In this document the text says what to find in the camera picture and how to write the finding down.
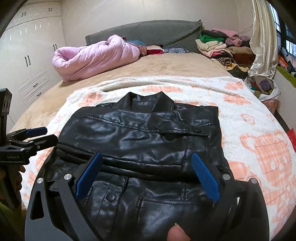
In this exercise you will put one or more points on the black leather jacket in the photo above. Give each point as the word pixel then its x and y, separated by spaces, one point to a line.
pixel 138 132

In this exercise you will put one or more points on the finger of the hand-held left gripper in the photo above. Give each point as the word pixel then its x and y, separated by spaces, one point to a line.
pixel 37 131
pixel 48 140

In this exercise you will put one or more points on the person's left hand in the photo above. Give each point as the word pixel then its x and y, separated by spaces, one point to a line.
pixel 17 182

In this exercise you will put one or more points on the grey covered headboard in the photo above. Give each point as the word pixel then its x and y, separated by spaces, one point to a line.
pixel 150 32

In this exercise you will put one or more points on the white bag of clothes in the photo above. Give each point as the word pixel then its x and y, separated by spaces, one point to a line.
pixel 263 87

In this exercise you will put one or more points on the red bag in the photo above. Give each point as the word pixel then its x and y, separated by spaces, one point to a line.
pixel 292 139

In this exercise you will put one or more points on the blue floral cloth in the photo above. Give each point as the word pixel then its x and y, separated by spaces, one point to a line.
pixel 175 50

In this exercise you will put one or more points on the green windowsill cover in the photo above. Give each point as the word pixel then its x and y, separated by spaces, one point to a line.
pixel 286 74

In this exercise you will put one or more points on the pile of folded clothes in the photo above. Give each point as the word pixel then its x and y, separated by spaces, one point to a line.
pixel 215 46

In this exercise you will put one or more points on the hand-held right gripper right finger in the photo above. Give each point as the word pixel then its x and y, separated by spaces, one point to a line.
pixel 205 177

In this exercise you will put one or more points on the white wardrobe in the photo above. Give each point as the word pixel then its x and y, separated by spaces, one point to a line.
pixel 30 46

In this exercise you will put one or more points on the person's right hand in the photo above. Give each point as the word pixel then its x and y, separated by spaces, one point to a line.
pixel 177 233

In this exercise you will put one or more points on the clothes heap on windowsill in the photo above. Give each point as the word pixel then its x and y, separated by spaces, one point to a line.
pixel 289 62

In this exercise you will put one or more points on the white orange printed blanket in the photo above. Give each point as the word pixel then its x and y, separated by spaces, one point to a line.
pixel 254 129

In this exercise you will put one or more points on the cream satin curtain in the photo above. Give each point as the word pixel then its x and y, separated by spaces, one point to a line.
pixel 263 34

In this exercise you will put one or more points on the barred window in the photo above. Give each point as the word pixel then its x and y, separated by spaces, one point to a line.
pixel 283 30

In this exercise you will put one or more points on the pink quilt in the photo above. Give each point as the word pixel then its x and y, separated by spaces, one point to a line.
pixel 92 55

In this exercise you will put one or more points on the red pillow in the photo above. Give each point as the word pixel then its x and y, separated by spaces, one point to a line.
pixel 155 49

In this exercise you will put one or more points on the teal cloth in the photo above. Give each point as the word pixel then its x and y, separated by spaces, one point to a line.
pixel 137 42

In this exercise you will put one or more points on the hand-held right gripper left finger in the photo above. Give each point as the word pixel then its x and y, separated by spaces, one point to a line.
pixel 89 176

